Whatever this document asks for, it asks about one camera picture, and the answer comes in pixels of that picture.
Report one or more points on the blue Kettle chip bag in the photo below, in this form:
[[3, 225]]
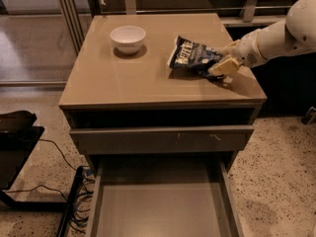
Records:
[[194, 56]]

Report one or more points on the grey top drawer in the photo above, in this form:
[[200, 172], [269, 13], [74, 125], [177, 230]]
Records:
[[101, 141]]

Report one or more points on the black stand on left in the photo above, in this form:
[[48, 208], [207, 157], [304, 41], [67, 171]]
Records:
[[18, 138]]

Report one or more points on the open middle drawer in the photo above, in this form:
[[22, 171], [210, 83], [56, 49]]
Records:
[[154, 196]]

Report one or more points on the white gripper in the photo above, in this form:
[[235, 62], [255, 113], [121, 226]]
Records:
[[247, 51]]

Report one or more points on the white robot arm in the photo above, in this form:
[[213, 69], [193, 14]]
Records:
[[294, 35]]

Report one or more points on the black power strip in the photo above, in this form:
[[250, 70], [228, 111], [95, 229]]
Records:
[[66, 215]]

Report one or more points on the metal railing frame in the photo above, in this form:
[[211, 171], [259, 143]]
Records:
[[235, 13]]

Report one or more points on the white ceramic bowl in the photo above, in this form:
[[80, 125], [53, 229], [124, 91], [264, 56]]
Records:
[[128, 39]]

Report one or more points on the grey drawer cabinet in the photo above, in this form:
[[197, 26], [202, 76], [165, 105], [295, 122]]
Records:
[[108, 89]]

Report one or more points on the small dark floor object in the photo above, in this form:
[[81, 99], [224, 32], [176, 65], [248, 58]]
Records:
[[309, 116]]

